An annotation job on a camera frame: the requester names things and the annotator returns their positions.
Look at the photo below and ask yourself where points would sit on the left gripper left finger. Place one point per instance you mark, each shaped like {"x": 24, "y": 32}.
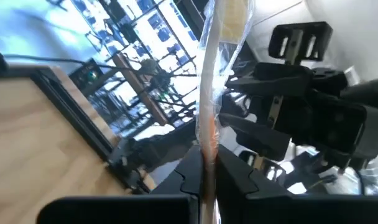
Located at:
{"x": 189, "y": 180}

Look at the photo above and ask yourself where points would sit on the black power box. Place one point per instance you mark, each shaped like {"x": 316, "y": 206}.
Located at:
{"x": 86, "y": 74}

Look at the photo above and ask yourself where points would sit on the black aluminium table frame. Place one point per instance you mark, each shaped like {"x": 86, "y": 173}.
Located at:
{"x": 74, "y": 112}

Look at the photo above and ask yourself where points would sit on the brown wooden post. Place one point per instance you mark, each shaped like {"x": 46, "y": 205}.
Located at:
{"x": 139, "y": 90}

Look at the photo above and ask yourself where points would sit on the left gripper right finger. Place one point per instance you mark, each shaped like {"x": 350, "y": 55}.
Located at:
{"x": 238, "y": 193}

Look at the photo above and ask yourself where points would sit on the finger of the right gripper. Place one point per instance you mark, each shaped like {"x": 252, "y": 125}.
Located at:
{"x": 279, "y": 81}
{"x": 257, "y": 137}

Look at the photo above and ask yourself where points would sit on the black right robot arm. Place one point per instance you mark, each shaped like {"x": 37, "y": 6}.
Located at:
{"x": 375, "y": 124}

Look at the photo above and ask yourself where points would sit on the orange white toothbrush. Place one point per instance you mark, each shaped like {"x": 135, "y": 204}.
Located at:
{"x": 207, "y": 93}

